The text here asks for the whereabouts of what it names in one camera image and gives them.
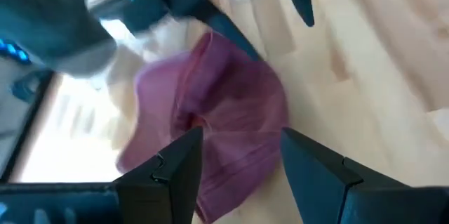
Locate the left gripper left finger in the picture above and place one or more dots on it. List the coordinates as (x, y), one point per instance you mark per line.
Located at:
(175, 182)

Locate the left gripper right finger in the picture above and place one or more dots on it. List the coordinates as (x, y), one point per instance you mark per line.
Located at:
(315, 182)

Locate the grey baseball cap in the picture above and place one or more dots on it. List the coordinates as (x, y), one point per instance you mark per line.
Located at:
(45, 17)

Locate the black aluminium rig frame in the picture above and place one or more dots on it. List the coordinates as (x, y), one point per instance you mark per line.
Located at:
(26, 129)

